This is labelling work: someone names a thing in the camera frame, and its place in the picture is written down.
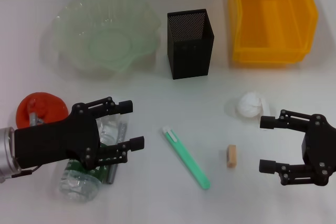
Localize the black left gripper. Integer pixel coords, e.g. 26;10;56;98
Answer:
14;95;145;170

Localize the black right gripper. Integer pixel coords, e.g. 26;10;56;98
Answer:
258;109;336;187

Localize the small wooden block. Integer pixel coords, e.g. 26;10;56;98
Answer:
226;144;238;169

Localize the white paper ball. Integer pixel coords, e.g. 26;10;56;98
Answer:
235;91;272;120

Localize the grey pen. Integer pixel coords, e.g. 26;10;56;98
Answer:
106;121;128;185

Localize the green pen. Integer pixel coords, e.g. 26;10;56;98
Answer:
161;126;211;190

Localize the clear green-label water bottle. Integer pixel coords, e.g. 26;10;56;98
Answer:
57;100;129;204

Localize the red tomato toy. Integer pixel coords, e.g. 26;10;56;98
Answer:
15;92;69;130

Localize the green glass fruit plate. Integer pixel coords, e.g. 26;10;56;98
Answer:
51;0;162;79

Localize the black mesh pen holder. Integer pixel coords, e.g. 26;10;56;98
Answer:
166;8;215;80

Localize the yellow plastic bin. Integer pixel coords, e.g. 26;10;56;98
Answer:
227;0;320;65

